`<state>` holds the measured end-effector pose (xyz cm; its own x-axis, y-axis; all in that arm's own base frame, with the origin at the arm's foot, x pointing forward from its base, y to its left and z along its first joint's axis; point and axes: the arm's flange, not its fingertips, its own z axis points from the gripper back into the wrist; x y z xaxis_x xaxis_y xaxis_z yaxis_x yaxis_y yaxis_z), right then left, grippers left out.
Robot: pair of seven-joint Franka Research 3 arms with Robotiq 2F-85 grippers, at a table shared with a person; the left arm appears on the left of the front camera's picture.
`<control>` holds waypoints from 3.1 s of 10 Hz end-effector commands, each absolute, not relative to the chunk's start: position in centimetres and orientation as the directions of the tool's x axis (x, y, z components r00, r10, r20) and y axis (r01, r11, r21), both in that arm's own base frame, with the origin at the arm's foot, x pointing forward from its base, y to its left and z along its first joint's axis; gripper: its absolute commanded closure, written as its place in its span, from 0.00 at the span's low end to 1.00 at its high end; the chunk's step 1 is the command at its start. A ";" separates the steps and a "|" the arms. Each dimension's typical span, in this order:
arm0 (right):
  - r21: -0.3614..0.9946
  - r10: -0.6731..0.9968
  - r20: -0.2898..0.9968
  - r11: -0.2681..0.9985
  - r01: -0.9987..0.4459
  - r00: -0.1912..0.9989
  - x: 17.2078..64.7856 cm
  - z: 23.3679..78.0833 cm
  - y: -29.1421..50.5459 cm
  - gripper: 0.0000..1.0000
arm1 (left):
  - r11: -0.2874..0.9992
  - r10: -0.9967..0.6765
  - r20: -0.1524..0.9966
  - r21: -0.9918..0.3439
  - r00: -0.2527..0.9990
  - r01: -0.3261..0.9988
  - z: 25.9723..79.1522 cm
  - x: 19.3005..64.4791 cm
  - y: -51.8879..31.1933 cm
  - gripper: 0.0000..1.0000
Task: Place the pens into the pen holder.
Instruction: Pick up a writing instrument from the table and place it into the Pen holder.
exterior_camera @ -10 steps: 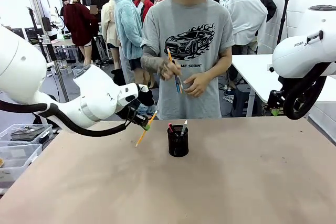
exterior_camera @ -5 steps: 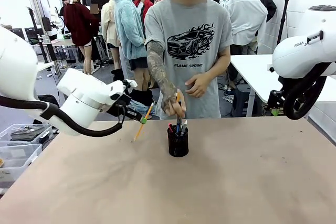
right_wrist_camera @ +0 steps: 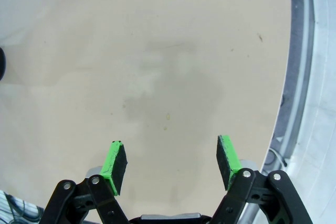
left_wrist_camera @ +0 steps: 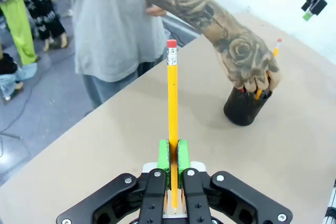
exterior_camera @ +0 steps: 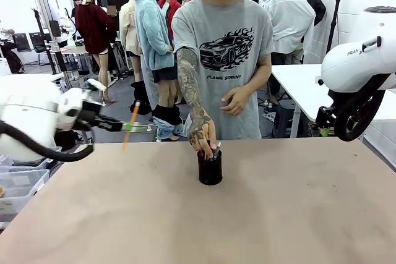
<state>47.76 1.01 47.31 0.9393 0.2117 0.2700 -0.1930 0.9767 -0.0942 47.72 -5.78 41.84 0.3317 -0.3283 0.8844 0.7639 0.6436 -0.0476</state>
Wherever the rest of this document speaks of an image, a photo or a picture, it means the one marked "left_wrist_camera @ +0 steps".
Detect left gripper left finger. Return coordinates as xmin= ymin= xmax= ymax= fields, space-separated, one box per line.
xmin=56 ymin=139 xmax=171 ymax=224

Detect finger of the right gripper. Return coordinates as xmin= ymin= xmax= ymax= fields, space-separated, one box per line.
xmin=301 ymin=0 xmax=317 ymax=22
xmin=312 ymin=0 xmax=328 ymax=16

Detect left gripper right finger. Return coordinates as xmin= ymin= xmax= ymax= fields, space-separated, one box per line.
xmin=177 ymin=139 xmax=293 ymax=224

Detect yellow pencil red eraser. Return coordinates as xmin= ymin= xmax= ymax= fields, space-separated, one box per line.
xmin=166 ymin=39 xmax=180 ymax=214
xmin=254 ymin=38 xmax=283 ymax=101

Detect black mesh pen holder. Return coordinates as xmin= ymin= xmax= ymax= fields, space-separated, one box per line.
xmin=223 ymin=86 xmax=274 ymax=127

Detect person's tattooed left hand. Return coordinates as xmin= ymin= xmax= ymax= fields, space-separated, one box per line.
xmin=209 ymin=28 xmax=281 ymax=96

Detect person's right hand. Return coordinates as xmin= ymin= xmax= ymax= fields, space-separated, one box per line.
xmin=146 ymin=5 xmax=168 ymax=17

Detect silver metal stand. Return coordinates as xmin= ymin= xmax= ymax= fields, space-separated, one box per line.
xmin=324 ymin=178 xmax=336 ymax=224

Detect person in grey T-shirt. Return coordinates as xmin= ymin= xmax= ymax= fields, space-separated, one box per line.
xmin=69 ymin=0 xmax=169 ymax=110

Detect heap of blue jeans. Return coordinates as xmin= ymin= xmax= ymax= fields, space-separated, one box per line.
xmin=0 ymin=53 xmax=38 ymax=101

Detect mannequin blue shirt star pants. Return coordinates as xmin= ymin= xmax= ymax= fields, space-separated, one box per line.
xmin=20 ymin=0 xmax=70 ymax=52

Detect mannequin plaid hoodie green pants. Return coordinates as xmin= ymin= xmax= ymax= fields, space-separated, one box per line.
xmin=0 ymin=0 xmax=39 ymax=67

